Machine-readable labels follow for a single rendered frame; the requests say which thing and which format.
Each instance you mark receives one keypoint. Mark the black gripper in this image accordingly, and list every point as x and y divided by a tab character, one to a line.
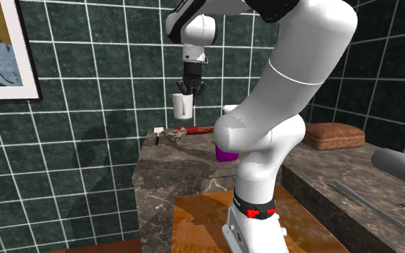
192	73

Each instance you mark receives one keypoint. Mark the white mug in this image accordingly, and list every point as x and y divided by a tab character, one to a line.
182	107

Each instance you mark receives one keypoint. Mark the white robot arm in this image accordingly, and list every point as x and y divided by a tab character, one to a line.
293	70

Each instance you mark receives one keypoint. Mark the small white object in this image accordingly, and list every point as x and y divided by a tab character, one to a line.
228	108

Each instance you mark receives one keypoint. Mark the red rolling pin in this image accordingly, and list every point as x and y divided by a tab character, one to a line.
197	130

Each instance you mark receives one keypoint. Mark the grey-brown crumpled lump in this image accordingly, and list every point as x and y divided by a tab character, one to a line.
174	135

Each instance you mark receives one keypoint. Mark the purple container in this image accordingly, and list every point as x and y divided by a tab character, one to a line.
225	156

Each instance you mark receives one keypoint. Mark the orange wooden robot stand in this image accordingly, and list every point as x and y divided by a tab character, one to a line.
202	224

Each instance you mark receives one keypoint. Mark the brown bread loaf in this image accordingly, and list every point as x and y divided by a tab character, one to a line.
332	136

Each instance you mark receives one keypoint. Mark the long grey rod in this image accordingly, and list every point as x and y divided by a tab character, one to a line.
374	208

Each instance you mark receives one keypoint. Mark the thick grey cylinder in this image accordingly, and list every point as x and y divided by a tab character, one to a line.
402	166

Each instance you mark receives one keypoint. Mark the framed wall picture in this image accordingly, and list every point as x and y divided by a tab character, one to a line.
5	52

